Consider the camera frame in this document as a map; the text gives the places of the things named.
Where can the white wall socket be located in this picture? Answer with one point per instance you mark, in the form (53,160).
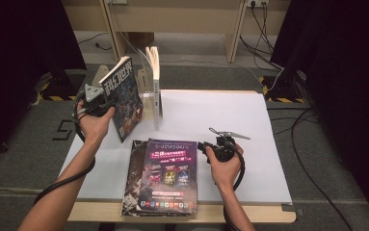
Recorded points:
(258,2)

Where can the person's right hand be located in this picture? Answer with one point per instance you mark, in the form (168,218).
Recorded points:
(225,174)

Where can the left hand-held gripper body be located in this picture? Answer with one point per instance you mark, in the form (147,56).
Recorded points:
(93,104)

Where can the stand base with hazard tape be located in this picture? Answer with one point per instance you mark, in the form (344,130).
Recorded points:
(60,88)
(284,89)

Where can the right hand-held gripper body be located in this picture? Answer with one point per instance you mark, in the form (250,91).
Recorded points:
(224,149)

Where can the white and green book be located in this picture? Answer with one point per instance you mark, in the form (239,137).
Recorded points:
(156,96)

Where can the beige wooden desk frame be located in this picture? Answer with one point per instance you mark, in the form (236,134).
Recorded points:
(172,16)

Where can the person's left hand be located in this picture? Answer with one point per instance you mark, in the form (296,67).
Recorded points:
(95,128)

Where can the brown cardboard box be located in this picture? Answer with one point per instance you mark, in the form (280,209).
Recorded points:
(138,38)

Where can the dark blue science fiction magazine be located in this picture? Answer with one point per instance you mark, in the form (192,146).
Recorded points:
(126,102)

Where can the red-brown cover magazine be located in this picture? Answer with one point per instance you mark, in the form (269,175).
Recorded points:
(169,173)

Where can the black curtain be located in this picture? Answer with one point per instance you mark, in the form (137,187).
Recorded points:
(18,64)
(349,80)

